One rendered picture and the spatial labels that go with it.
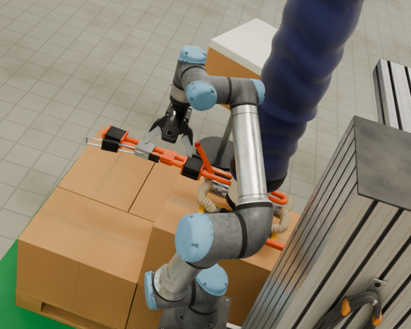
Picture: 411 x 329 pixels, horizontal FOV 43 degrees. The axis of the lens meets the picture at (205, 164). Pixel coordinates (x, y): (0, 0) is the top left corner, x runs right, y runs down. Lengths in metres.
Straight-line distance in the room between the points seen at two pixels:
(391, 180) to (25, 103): 3.61
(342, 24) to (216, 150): 2.62
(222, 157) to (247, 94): 2.71
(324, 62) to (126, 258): 1.37
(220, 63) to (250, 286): 1.68
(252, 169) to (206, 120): 3.17
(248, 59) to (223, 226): 2.21
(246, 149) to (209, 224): 0.24
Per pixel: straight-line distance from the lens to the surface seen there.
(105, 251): 2.59
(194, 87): 1.36
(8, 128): 4.07
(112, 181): 2.93
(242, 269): 2.24
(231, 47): 3.45
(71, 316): 2.99
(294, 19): 1.69
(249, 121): 1.39
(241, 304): 2.41
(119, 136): 2.20
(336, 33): 1.69
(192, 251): 1.25
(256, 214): 1.32
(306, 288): 1.09
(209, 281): 1.66
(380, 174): 0.98
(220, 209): 2.15
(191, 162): 2.16
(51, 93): 4.45
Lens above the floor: 2.55
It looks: 39 degrees down
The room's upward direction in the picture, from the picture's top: 18 degrees clockwise
